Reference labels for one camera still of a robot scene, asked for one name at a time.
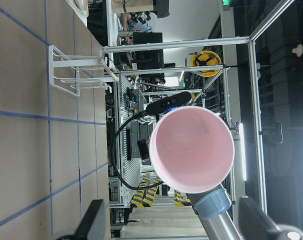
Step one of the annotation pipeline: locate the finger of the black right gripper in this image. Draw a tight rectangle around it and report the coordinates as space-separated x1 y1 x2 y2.
137 139 150 159

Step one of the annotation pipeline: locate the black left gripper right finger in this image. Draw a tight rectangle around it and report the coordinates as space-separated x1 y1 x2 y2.
238 196 281 240

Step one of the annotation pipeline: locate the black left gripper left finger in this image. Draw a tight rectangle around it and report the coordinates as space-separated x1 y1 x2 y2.
74 199 106 240

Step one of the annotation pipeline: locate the pink plastic cup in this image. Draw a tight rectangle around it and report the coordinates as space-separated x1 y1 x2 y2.
149 106 235 194

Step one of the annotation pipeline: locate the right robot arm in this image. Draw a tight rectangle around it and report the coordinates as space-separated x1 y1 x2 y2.
149 139 241 240

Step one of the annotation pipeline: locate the yellow hard hat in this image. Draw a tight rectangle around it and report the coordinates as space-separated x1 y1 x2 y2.
189 50 222 78

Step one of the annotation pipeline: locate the black right camera cable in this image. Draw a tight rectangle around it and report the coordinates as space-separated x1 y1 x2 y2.
110 109 165 190

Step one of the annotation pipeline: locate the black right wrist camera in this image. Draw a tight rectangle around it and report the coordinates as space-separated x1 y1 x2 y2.
145 91 192 115

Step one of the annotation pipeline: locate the white wire cup rack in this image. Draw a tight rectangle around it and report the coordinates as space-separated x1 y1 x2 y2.
47 45 119 97

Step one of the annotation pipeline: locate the aluminium frame post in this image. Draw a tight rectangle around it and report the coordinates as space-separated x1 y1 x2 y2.
102 0 293 213

